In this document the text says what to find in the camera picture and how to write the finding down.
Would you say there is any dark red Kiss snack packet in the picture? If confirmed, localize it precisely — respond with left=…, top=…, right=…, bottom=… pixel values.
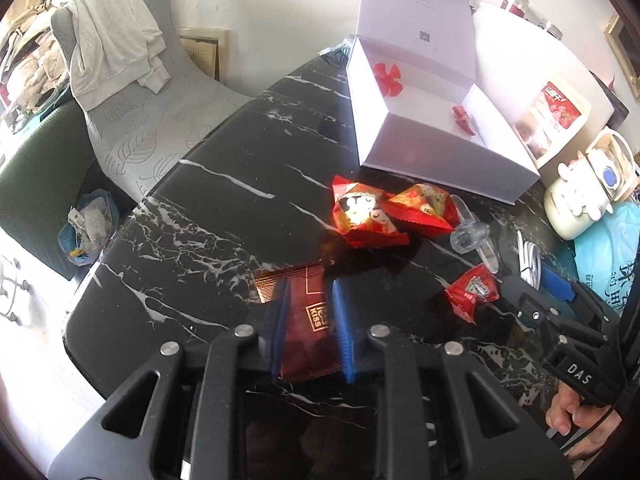
left=255, top=263, right=341, bottom=382

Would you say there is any small red candy packet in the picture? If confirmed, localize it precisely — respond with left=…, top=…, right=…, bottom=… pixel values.
left=445, top=264, right=500, bottom=324

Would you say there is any red cartoon face snack packet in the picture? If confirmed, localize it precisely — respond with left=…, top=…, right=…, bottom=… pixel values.
left=332, top=176, right=410, bottom=248

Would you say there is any red orange snack packet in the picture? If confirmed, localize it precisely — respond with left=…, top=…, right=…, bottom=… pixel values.
left=382, top=183, right=460, bottom=238

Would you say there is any right human hand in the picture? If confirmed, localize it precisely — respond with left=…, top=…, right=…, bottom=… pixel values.
left=546, top=382, right=622, bottom=460

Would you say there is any light blue plastic bag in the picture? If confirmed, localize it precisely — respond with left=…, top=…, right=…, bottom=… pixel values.
left=574, top=202, right=640, bottom=314

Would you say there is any cream cartoon electric kettle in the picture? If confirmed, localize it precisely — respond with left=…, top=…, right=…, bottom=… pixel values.
left=544, top=127, right=639, bottom=240

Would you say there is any kraft hawthorn snack pouch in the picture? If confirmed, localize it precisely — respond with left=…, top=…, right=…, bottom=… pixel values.
left=513, top=80, right=591, bottom=169

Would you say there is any small red toy piece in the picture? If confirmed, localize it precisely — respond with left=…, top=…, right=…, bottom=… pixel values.
left=451, top=105, right=476, bottom=136

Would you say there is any blue lined trash bin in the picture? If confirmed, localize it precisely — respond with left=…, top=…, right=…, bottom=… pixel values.
left=58, top=188, right=120, bottom=266

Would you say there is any white open gift box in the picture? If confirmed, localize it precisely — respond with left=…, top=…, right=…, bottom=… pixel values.
left=346, top=0, right=539, bottom=204

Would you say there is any grey leaf pattern cushion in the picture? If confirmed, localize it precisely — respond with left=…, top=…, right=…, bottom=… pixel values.
left=51, top=0, right=249, bottom=202

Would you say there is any dark filled glass jar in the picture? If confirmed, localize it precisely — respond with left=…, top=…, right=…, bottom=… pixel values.
left=537, top=18, right=563, bottom=40

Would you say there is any dark green chair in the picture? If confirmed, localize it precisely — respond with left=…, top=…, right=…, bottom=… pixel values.
left=1, top=100, right=130, bottom=280

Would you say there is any red filled glass jar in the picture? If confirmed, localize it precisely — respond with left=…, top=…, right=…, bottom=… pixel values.
left=500, top=0, right=529, bottom=18

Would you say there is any white cloth garment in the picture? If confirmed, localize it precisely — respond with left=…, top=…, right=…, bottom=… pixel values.
left=65, top=0, right=170, bottom=112

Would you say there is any red plastic propeller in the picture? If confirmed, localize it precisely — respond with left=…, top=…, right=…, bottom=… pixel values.
left=373, top=63, right=404, bottom=98

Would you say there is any gold picture frame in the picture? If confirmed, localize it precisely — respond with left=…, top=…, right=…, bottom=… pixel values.
left=604, top=14, right=639, bottom=100

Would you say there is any beige perforated wall panel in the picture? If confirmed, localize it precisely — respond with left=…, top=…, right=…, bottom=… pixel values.
left=177, top=27, right=230, bottom=82

